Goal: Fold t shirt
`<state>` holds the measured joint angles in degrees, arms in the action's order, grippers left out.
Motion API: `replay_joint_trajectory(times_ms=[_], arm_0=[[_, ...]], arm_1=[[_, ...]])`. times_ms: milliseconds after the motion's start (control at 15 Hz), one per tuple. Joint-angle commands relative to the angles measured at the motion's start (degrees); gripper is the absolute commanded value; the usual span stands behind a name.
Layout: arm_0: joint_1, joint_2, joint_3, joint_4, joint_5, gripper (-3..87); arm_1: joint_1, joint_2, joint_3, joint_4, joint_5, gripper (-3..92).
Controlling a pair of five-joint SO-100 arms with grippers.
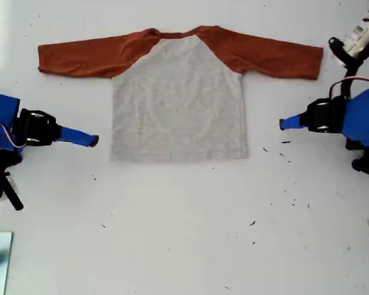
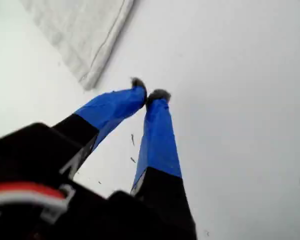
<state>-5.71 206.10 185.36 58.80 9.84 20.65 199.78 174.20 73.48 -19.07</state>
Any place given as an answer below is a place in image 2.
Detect grey t-shirt brown sleeves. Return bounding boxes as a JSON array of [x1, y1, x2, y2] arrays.
[[19, 0, 138, 91]]

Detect red white gripper wire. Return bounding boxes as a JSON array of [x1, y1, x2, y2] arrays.
[[0, 181, 76, 223]]

